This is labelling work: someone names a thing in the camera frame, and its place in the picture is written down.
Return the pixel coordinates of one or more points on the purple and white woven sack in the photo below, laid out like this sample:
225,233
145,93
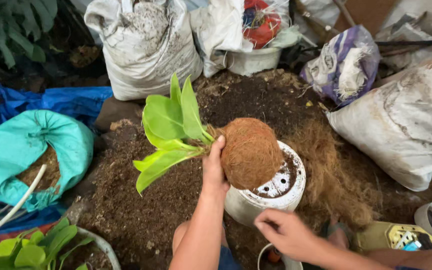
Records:
339,63

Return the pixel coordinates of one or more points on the heap of loose coir fibre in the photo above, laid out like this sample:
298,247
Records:
332,176

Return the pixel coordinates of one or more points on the white plastic bucket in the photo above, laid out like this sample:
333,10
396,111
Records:
253,62

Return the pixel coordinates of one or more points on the dirty white soil sack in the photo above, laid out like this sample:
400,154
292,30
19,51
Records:
144,48

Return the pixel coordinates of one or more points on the blue tarpaulin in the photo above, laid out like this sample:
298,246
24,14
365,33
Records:
69,99

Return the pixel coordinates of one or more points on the red item in clear bag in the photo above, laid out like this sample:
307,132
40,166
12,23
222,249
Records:
263,26

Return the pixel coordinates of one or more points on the person's foot in sandal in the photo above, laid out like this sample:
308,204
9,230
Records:
338,234

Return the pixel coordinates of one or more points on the green plant with coir ball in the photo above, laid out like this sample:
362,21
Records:
251,153

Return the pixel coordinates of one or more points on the small white cup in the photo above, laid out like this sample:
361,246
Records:
293,264

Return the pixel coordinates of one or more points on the person's right hand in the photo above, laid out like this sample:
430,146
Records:
289,234

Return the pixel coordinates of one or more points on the large grey-white woven sack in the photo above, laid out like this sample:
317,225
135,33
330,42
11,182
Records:
399,123

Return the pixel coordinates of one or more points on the teal sack of coir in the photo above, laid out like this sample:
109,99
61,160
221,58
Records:
13,142

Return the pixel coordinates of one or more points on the yellow plastic basket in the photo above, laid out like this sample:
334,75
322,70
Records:
373,234

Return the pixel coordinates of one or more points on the person's left hand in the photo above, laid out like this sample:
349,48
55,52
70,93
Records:
213,170

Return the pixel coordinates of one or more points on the crumpled white woven sack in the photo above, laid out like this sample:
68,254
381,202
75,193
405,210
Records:
216,33

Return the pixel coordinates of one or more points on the white plastic flower pot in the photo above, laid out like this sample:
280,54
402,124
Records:
249,206

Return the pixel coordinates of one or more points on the potted light green plant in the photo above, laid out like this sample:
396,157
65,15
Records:
32,251

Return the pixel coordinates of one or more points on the wooden stick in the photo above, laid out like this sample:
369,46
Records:
344,13

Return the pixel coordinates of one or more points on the person's right fingers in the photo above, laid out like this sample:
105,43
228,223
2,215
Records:
265,225

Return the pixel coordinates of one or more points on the dark green leafy plant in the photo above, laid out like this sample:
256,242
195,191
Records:
9,30

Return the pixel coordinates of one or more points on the heap of brown soil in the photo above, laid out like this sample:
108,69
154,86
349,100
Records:
144,195

